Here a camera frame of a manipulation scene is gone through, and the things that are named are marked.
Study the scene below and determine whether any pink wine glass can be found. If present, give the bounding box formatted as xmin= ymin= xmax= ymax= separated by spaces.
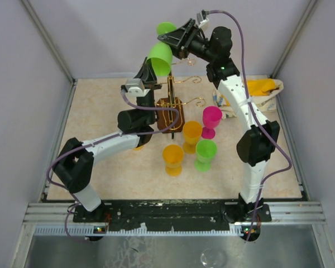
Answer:
xmin=202 ymin=106 xmax=223 ymax=140

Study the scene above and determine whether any gold wire glass rack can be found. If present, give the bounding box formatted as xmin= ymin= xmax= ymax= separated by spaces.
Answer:
xmin=156 ymin=72 xmax=206 ymax=140

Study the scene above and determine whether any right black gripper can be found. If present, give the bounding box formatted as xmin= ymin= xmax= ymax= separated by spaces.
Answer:
xmin=156 ymin=20 xmax=214 ymax=64

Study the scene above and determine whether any orange wine glass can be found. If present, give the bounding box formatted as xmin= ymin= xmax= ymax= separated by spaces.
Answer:
xmin=133 ymin=145 xmax=144 ymax=151
xmin=162 ymin=145 xmax=184 ymax=176
xmin=183 ymin=121 xmax=203 ymax=154

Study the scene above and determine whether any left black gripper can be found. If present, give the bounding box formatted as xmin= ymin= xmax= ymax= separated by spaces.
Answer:
xmin=133 ymin=58 xmax=163 ymax=125

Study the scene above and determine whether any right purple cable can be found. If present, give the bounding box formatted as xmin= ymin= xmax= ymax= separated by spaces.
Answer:
xmin=205 ymin=9 xmax=293 ymax=242

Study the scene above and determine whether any white cable duct strip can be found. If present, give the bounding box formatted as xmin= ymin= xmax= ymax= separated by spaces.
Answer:
xmin=33 ymin=224 xmax=248 ymax=236

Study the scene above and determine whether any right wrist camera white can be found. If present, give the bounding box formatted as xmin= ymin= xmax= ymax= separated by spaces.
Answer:
xmin=197 ymin=10 xmax=209 ymax=30

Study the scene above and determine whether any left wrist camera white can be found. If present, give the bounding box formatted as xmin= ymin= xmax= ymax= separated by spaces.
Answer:
xmin=121 ymin=78 xmax=150 ymax=97

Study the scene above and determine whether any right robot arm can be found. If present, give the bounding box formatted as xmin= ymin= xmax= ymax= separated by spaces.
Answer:
xmin=156 ymin=19 xmax=280 ymax=221

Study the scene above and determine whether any yellow patterned cloth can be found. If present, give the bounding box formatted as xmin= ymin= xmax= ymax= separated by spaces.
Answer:
xmin=212 ymin=78 xmax=284 ymax=119

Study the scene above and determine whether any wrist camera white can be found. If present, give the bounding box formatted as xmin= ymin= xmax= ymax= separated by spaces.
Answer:
xmin=121 ymin=78 xmax=150 ymax=97
xmin=197 ymin=10 xmax=209 ymax=30

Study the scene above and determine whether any orange wine glass front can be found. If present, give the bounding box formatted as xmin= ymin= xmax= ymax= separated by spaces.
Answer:
xmin=162 ymin=145 xmax=184 ymax=176

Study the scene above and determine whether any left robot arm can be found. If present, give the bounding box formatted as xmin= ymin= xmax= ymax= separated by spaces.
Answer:
xmin=47 ymin=58 xmax=161 ymax=222

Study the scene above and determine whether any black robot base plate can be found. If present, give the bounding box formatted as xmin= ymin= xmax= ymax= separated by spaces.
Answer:
xmin=73 ymin=199 xmax=272 ymax=232

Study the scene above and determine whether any green wine glass front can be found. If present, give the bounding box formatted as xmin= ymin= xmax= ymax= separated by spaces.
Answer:
xmin=194 ymin=139 xmax=217 ymax=172

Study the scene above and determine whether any green wine glass back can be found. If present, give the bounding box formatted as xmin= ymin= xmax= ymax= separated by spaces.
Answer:
xmin=147 ymin=21 xmax=176 ymax=76

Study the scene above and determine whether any green wine glass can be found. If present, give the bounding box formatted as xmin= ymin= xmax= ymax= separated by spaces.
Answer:
xmin=194 ymin=139 xmax=217 ymax=172
xmin=147 ymin=21 xmax=176 ymax=76

